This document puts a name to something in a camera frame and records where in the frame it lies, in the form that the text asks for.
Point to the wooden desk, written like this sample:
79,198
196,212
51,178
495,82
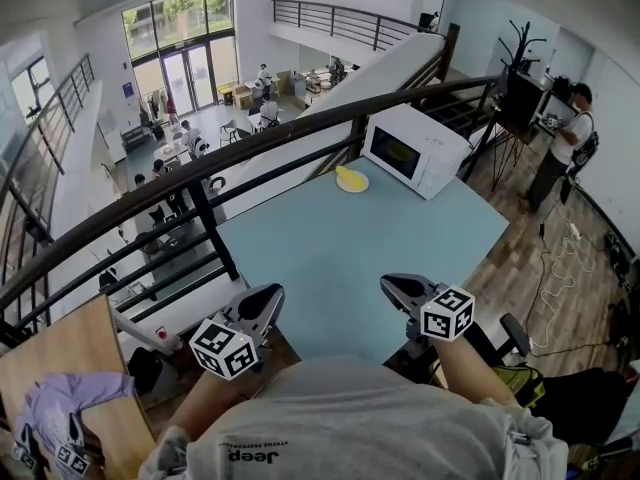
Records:
60,348

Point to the black curved railing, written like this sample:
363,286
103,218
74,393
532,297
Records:
200,165

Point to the light blue table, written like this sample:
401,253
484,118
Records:
350,253

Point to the white round plate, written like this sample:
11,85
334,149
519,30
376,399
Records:
362,187

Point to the black cabinet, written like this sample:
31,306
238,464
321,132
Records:
522,100

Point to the yellow-green bag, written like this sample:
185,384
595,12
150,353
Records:
520,383

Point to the grey trash bin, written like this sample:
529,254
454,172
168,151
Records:
145,370

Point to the black balcony railing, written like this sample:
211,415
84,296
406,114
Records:
350,20
60,113

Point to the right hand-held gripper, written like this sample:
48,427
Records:
447,315

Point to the white microwave oven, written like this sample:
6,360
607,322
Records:
435,143

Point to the black coat rack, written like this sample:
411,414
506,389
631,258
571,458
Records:
520,48

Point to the glass entrance doors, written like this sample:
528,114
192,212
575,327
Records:
185,53

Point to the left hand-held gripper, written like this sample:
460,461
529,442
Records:
222,350

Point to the yellow banana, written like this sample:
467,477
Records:
350,178

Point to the white framed panel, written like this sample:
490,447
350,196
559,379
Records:
557,105

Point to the person's grey shirt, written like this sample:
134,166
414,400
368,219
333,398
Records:
360,418

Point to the person's left forearm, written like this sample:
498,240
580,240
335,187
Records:
200,408

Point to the person's right forearm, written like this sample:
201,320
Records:
470,373

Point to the side table with hairpin legs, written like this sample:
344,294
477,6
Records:
507,133

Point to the purple cloth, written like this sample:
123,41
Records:
60,398

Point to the black office chair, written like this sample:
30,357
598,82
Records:
585,403

